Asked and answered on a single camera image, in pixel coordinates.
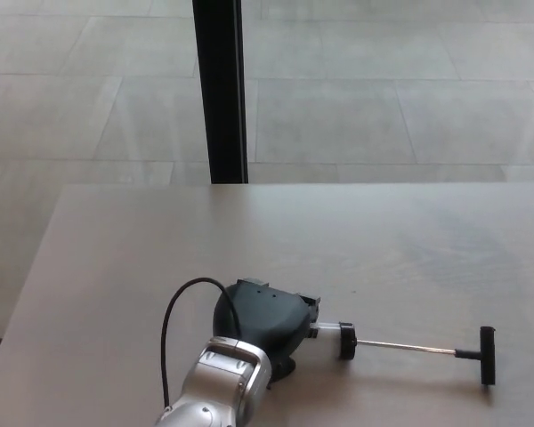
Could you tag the black vertical window frame post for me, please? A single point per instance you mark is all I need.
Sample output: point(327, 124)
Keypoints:
point(222, 89)

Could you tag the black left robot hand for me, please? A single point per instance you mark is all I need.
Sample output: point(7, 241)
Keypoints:
point(267, 316)

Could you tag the white Franklin hand air pump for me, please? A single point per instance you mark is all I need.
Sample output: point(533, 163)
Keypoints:
point(348, 342)

